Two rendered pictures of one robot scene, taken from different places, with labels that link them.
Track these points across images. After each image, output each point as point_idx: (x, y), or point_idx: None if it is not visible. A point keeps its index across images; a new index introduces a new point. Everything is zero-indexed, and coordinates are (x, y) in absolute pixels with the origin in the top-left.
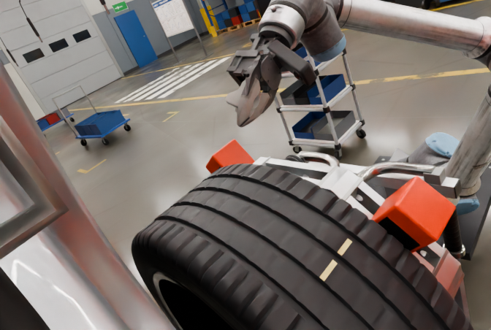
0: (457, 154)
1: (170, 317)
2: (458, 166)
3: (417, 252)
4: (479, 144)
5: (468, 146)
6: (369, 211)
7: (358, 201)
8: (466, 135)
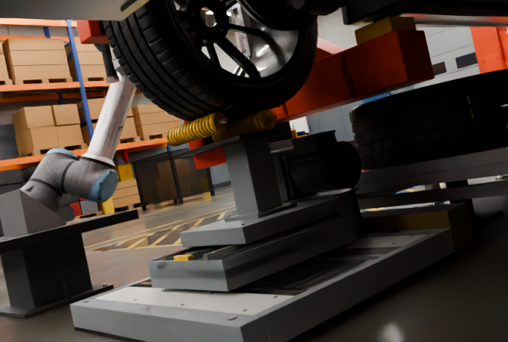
0: (105, 122)
1: None
2: (107, 132)
3: None
4: (122, 103)
5: (115, 107)
6: None
7: None
8: (110, 101)
